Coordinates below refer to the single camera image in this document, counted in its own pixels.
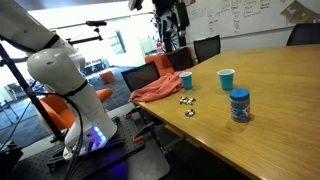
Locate small black white objects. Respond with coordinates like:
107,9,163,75
184,108,196,119

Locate blue plastic cup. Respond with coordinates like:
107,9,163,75
217,68,236,92
179,71,194,91

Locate orange cloth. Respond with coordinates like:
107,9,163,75
129,70,185,104

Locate black mesh office chair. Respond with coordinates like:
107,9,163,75
120,60,162,94

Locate orange lounge chair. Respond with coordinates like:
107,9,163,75
144,53,176,77
39,87,114,132

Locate dark office chair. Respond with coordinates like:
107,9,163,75
165,46,195,72

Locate red fire extinguisher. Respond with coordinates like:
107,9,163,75
155,41,164,54

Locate orange ottoman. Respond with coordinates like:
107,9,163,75
99,70,117,85

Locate jar with blue lid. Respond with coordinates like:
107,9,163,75
229,87,251,123

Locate whiteboard with banner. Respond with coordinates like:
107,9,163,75
184,0,320,44

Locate black tripod pole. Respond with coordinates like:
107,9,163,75
0,43,68,143

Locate brown pennant banner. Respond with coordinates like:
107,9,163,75
279,0,320,25

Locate black equipment case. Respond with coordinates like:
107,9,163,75
0,141,24,180

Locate orange handled clamp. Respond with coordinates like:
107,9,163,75
131,121,157,144
123,105,144,120

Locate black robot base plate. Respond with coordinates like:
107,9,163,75
8,114,172,180

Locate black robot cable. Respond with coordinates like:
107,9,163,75
26,84,86,180

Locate grey mounted camera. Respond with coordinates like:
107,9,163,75
127,0,145,12

